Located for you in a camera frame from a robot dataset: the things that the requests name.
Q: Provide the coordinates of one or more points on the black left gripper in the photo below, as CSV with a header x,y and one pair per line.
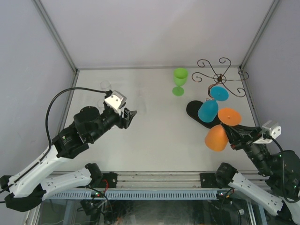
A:
x,y
124,122

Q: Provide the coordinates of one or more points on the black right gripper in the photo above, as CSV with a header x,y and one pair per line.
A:
x,y
238,140

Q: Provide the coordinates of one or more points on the orange plastic wine glass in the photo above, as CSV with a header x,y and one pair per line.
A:
x,y
217,139

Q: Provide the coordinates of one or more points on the blue plastic wine glass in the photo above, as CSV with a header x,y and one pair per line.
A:
x,y
208,111

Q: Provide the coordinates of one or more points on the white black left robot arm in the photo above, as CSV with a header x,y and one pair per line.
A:
x,y
33,185

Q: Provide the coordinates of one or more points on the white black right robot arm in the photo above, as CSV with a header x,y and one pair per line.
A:
x,y
280,168

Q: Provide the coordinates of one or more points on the clear upside-down glass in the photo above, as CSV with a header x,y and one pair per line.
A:
x,y
141,103

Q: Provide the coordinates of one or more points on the green plastic wine glass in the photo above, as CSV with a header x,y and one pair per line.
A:
x,y
180,76

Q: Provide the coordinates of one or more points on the clear champagne flute front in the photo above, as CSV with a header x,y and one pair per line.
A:
x,y
102,105

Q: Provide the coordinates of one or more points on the clear champagne flute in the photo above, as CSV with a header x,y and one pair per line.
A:
x,y
105,86
102,105

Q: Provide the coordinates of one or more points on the clear champagne flute back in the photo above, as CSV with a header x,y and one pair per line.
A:
x,y
105,86

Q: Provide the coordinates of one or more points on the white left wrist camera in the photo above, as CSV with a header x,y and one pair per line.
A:
x,y
115,100

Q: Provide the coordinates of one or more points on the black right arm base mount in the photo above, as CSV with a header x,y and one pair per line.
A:
x,y
208,180

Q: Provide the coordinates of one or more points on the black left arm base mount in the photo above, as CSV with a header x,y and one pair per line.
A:
x,y
109,180

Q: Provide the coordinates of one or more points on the aluminium front frame rail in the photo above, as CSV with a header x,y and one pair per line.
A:
x,y
158,180

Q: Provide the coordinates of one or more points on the blue slotted cable duct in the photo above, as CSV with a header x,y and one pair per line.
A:
x,y
138,195

